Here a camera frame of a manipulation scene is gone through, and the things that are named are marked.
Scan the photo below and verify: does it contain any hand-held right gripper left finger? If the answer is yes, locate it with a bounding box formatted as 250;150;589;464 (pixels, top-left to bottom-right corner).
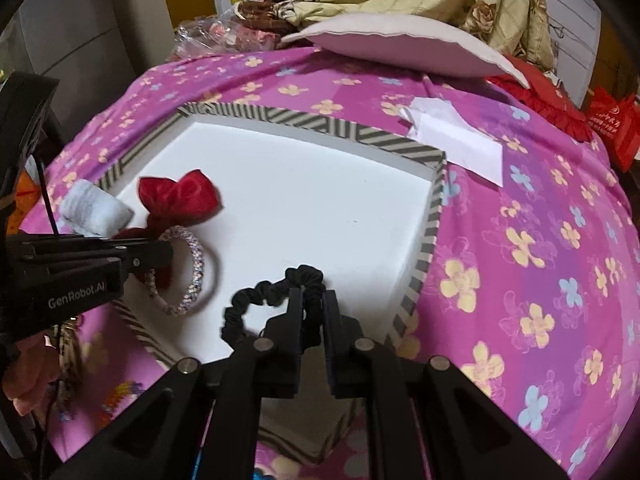
50;287;306;480

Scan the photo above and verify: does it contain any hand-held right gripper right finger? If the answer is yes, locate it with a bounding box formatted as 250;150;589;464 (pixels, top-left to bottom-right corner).
320;289;571;480

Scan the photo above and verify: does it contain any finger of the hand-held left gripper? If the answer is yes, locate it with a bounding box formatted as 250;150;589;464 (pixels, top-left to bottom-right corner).
6;243;174;282
6;236;171;252

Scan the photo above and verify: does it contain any rhinestone bangle bracelet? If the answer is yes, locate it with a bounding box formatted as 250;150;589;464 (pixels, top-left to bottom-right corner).
145;226;219;317

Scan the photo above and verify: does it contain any black scrunchie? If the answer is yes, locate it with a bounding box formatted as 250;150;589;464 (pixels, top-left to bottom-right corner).
221;265;326;357

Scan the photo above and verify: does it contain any red bow scrunchie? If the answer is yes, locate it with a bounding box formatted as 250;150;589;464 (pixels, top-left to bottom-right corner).
112;170;224;242

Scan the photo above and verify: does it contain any rainbow bead bracelet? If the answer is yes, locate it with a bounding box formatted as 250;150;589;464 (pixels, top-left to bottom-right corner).
101;381;147;414

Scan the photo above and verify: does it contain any striped rim white tray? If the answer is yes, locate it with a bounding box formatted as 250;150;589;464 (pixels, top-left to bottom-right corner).
97;101;447;466

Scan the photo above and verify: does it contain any person's left hand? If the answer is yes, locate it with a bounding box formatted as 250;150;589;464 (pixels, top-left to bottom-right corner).
1;334;62;416

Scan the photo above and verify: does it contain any white fluffy scrunchie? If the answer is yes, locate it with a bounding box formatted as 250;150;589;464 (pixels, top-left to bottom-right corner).
60;179;135;237

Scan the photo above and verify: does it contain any orange plastic basket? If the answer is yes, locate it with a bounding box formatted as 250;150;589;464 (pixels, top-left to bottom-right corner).
14;169;52;233

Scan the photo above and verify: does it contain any purple floral bedsheet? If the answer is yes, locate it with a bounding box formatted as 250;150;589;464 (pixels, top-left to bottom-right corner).
20;47;639;480

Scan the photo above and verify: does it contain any white folded paper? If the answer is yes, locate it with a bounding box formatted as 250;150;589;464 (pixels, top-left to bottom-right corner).
397;96;504;187

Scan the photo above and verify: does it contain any grey cabinet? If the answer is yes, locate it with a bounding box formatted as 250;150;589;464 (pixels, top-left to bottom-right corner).
15;0;177;92

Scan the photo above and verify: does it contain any clear plastic bag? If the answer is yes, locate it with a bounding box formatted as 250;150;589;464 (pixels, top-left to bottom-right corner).
172;15;282;62

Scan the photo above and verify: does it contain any white pillow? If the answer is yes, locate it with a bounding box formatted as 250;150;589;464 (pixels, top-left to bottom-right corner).
280;14;531;89

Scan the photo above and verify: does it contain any red cushion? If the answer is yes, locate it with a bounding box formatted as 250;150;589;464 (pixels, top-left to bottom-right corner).
487;55;594;144

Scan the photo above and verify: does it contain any red shopping bag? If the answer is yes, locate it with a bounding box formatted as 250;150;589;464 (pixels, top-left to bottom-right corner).
585;85;640;174

